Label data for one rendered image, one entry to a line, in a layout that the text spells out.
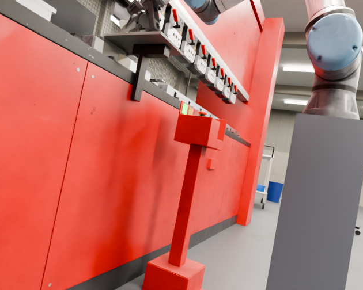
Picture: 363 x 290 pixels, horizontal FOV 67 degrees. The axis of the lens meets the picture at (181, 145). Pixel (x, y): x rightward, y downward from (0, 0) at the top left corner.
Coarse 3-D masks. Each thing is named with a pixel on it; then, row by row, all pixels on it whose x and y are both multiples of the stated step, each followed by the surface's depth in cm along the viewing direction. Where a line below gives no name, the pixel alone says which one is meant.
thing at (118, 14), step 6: (114, 0) 109; (120, 0) 111; (114, 6) 109; (120, 6) 112; (126, 6) 115; (114, 12) 109; (120, 12) 112; (126, 12) 115; (114, 18) 111; (120, 18) 113; (126, 18) 116
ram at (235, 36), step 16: (192, 16) 161; (224, 16) 205; (240, 16) 238; (208, 32) 183; (224, 32) 210; (240, 32) 244; (256, 32) 293; (208, 48) 187; (224, 48) 215; (240, 48) 251; (256, 48) 303; (240, 64) 259; (240, 80) 266; (240, 96) 290
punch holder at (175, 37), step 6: (168, 12) 140; (168, 18) 139; (180, 18) 149; (168, 24) 139; (174, 24) 144; (180, 24) 150; (162, 30) 141; (168, 30) 139; (174, 30) 144; (180, 30) 151; (168, 36) 140; (174, 36) 145; (180, 36) 151; (174, 42) 146; (180, 42) 152
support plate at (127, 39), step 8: (136, 32) 97; (144, 32) 96; (152, 32) 94; (160, 32) 93; (112, 40) 107; (120, 40) 105; (128, 40) 104; (136, 40) 102; (144, 40) 101; (152, 40) 99; (160, 40) 98; (168, 40) 97; (120, 48) 114; (128, 48) 112; (176, 48) 103
